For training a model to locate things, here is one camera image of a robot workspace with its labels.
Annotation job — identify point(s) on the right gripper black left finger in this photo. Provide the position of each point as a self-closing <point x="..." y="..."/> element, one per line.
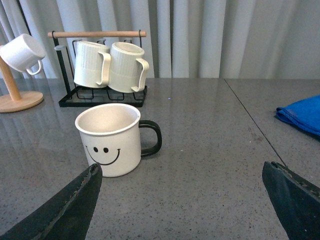
<point x="65" y="216"/>

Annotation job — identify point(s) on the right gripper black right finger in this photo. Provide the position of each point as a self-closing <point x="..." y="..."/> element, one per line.
<point x="295" y="200"/>

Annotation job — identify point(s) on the white smiley face mug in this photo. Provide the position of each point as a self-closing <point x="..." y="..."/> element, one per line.
<point x="110" y="135"/>

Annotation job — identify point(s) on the blue folded cloth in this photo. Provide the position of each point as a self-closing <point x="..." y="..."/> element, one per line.
<point x="304" y="114"/>

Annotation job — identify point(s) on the wooden mug tree stand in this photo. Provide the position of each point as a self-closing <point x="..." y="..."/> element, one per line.
<point x="16" y="100"/>

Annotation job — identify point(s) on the cream ribbed mug left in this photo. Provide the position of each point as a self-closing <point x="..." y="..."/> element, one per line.
<point x="92" y="64"/>

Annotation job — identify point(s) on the cream ribbed mug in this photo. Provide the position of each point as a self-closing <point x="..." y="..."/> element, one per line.
<point x="92" y="64"/>
<point x="128" y="68"/>

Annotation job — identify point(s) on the cream ribbed mug right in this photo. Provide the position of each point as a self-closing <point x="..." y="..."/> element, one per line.
<point x="128" y="68"/>

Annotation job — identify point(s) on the white mug on tree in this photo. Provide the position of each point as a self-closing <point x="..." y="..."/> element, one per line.
<point x="24" y="54"/>

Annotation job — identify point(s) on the grey pleated curtain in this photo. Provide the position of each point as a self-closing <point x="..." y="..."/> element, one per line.
<point x="234" y="39"/>

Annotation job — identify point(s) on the black wire mug rack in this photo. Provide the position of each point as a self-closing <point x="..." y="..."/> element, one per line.
<point x="82" y="96"/>

